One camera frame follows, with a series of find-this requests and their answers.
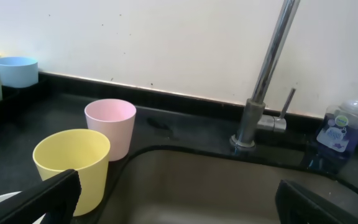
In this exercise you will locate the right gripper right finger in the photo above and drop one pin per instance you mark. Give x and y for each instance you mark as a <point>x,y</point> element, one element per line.
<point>300,208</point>

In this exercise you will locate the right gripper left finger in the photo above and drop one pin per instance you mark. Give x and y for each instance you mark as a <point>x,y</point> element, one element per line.
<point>51,193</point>

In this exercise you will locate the pink cup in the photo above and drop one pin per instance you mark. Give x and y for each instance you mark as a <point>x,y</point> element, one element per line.
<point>113,130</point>

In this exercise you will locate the blue soap bottle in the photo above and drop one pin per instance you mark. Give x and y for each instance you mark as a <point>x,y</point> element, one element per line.
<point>337,137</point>

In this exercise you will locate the steel tap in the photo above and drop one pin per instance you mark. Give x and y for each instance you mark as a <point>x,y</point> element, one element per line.
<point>250,124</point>

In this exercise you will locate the black tray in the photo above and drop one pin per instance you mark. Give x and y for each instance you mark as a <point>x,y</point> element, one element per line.
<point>20,98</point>

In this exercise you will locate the steel sink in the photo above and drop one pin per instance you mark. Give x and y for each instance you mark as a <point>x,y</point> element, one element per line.
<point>197,186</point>

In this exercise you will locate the blue cup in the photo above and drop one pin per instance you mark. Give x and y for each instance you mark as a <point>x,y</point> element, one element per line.
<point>17,74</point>

